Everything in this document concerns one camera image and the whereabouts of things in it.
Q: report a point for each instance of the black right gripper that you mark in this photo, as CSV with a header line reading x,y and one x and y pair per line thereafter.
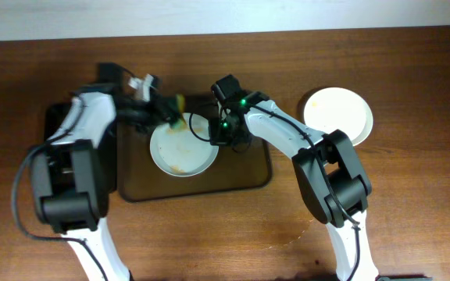
x,y
216,131

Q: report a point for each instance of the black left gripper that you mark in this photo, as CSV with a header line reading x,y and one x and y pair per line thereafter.
x,y
162,112

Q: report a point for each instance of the yellow green sponge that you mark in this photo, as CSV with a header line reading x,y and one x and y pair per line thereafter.
x,y
177,106

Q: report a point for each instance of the light green top plate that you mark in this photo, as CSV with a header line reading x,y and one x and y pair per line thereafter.
x,y
183,153

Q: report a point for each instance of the pale green plate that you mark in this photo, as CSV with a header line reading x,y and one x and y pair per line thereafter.
x,y
335,108

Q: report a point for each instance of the pink white plate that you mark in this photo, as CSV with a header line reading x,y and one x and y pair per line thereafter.
x,y
367,129

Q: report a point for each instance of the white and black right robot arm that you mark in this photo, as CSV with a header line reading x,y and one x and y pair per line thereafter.
x,y
330,175

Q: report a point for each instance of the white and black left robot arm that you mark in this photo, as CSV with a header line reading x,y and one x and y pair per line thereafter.
x,y
72,179

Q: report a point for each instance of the small black tray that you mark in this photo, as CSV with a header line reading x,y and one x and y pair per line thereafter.
x,y
53,121

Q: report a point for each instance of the dark object at bottom edge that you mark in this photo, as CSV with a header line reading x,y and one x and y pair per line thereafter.
x,y
404,278

